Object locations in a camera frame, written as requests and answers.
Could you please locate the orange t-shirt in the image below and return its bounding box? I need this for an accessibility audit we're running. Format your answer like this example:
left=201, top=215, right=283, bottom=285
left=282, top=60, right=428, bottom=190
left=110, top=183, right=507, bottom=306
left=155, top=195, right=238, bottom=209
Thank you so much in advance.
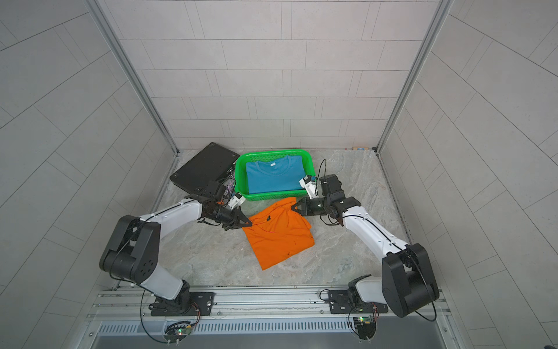
left=243, top=197, right=315, bottom=270

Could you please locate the blue t-shirt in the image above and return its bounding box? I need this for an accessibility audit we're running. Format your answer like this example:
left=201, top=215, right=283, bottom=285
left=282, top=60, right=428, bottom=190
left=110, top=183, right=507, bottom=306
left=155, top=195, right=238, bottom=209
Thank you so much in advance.
left=246, top=156, right=306, bottom=194

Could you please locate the green plastic basket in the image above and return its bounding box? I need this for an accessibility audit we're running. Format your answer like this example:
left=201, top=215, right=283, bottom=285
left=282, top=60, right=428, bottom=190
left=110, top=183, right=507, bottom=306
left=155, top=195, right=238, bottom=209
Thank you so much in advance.
left=235, top=149, right=315, bottom=201

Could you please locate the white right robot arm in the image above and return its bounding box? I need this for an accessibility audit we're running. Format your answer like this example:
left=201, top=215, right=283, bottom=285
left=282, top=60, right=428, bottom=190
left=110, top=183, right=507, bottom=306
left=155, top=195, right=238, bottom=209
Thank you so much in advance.
left=291, top=174, right=440, bottom=318

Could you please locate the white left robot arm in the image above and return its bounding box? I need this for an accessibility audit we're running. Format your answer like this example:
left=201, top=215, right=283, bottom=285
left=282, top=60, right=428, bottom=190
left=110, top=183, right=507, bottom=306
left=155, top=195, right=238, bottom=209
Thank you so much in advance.
left=99, top=198, right=251, bottom=301

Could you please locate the black ribbed hard case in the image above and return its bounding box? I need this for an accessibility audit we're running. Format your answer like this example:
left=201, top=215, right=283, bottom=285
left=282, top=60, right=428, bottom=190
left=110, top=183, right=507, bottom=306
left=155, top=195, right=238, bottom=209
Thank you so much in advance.
left=170, top=143, right=240, bottom=195

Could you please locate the left circuit board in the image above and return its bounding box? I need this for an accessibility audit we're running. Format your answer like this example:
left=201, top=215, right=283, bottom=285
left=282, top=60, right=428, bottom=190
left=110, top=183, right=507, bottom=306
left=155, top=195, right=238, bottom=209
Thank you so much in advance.
left=164, top=321, right=193, bottom=346

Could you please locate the circuit board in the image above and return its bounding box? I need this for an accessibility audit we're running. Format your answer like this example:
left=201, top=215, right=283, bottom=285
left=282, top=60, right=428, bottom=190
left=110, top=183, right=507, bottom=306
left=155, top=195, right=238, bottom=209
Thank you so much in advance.
left=353, top=316, right=377, bottom=340
left=164, top=321, right=193, bottom=346

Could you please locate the right circuit board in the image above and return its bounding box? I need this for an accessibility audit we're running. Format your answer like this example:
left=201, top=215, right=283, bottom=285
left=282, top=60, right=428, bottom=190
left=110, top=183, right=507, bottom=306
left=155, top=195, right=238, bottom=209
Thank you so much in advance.
left=353, top=316, right=377, bottom=340

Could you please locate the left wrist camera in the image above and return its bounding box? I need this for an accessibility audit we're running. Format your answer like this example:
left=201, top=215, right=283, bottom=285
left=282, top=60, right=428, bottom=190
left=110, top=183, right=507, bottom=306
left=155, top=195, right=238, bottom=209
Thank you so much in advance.
left=205, top=178, right=246, bottom=209

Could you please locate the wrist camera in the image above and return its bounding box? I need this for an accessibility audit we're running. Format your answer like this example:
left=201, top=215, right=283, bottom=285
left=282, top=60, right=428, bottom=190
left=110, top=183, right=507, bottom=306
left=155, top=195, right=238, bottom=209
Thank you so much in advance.
left=205, top=178, right=246, bottom=209
left=299, top=174, right=318, bottom=199

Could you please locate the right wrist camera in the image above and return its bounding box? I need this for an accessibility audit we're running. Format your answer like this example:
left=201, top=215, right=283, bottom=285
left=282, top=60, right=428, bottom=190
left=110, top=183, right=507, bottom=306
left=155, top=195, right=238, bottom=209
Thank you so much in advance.
left=299, top=174, right=318, bottom=199

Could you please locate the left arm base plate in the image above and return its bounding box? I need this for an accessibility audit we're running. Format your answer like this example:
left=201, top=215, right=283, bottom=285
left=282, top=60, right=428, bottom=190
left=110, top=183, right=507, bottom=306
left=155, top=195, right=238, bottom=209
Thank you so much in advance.
left=148, top=292, right=216, bottom=317

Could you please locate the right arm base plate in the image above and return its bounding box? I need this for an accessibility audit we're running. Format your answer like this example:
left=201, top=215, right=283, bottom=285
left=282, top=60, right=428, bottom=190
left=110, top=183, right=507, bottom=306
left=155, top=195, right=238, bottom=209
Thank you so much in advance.
left=319, top=289, right=389, bottom=315

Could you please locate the aluminium rail frame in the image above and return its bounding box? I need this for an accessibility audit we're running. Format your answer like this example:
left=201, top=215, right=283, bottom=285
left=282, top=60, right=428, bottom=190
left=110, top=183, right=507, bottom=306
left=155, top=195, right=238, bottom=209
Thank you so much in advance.
left=85, top=286, right=450, bottom=340

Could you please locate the right aluminium corner post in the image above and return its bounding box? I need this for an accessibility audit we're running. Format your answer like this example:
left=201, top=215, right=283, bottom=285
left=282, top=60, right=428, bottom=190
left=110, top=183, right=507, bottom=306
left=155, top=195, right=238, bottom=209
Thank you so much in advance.
left=376, top=0, right=453, bottom=154

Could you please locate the aluminium corner post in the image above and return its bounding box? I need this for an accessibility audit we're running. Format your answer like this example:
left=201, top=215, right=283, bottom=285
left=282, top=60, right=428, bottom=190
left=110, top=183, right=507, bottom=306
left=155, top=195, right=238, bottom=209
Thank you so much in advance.
left=376, top=0, right=453, bottom=154
left=84, top=0, right=180, bottom=156

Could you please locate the left aluminium corner post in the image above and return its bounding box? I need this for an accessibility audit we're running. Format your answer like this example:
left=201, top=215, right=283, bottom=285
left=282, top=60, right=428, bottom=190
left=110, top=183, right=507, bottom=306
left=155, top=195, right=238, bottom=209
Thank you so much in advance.
left=84, top=0, right=180, bottom=156

